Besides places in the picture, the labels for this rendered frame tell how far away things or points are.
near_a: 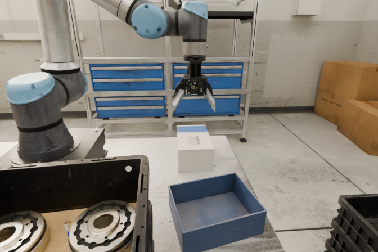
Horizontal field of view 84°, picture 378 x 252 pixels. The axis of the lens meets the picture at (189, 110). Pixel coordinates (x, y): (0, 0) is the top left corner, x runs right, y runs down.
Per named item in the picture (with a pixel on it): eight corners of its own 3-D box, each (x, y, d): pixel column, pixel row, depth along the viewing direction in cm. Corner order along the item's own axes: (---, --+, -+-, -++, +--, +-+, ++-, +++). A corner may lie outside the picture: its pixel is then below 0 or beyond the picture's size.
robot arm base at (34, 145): (44, 134, 75) (37, 108, 72) (83, 137, 74) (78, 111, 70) (5, 158, 62) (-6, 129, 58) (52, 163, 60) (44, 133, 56)
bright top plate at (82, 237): (79, 207, 38) (79, 204, 37) (136, 198, 40) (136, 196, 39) (59, 263, 28) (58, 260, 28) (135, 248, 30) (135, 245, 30)
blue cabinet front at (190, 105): (173, 115, 226) (172, 63, 207) (238, 113, 230) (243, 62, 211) (173, 116, 223) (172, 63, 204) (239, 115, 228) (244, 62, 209)
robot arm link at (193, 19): (180, 3, 65) (208, 3, 65) (181, 40, 69) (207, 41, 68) (178, 0, 58) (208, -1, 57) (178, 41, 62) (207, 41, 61)
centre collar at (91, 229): (91, 214, 36) (90, 211, 35) (121, 208, 37) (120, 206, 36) (84, 239, 31) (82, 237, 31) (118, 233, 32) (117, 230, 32)
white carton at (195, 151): (177, 144, 91) (176, 125, 87) (205, 143, 91) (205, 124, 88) (178, 172, 72) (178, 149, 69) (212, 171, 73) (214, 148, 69)
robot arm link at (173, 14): (135, 7, 56) (176, 6, 55) (146, 9, 66) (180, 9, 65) (138, 37, 59) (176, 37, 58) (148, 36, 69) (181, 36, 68)
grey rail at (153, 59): (82, 62, 207) (81, 57, 205) (250, 61, 218) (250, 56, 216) (77, 63, 198) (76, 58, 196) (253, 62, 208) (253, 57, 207)
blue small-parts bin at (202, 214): (233, 190, 63) (235, 171, 61) (263, 233, 50) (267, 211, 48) (169, 205, 58) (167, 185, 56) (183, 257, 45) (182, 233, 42)
